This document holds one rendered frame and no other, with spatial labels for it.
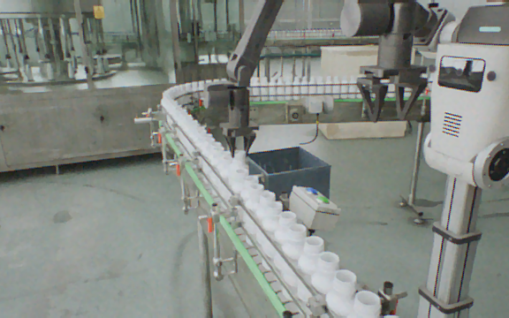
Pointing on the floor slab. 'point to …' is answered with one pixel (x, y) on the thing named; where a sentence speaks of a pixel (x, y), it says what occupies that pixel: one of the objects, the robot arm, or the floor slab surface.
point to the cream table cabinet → (366, 56)
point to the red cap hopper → (305, 31)
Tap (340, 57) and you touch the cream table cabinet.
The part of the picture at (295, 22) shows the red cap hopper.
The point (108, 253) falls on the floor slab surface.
